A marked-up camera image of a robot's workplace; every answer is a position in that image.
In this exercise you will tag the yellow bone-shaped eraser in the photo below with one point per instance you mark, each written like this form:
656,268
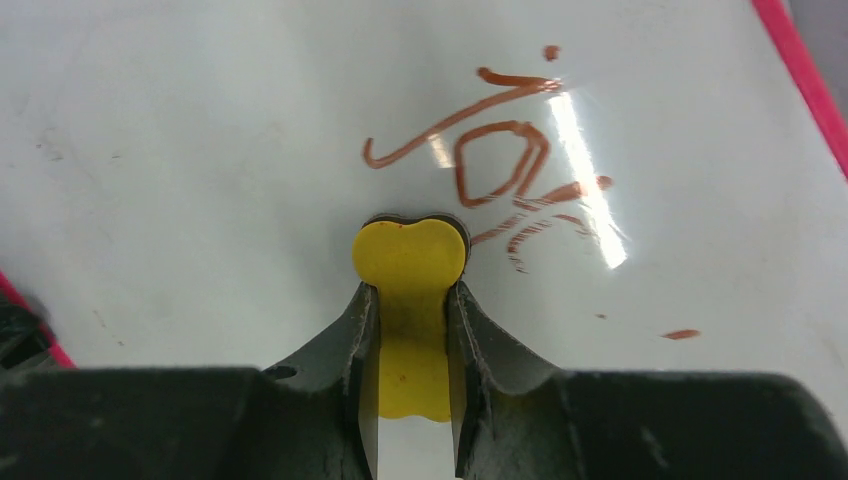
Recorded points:
412,263

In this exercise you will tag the pink-framed whiteboard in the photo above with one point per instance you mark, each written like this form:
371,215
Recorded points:
655,195

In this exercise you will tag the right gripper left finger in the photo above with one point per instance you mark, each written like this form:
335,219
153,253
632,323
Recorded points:
320,419

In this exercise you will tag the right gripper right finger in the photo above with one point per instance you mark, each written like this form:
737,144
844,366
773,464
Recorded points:
509,420

